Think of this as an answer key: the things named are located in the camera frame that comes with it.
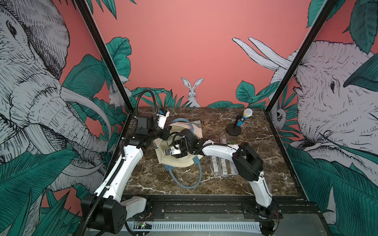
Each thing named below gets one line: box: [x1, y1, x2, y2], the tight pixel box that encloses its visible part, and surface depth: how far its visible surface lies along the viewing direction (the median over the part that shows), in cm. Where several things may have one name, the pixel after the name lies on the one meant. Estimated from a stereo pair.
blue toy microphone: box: [236, 108, 253, 127], surface depth 90 cm
